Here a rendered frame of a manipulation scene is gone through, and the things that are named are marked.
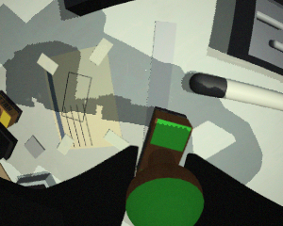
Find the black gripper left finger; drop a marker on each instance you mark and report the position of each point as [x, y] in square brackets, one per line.
[96, 197]

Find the yellow and brown rubber stamp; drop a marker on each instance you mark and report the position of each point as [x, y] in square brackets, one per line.
[9, 112]

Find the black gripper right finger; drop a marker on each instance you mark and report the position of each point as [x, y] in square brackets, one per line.
[227, 201]

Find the black rectangular block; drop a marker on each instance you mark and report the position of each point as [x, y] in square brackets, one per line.
[7, 142]

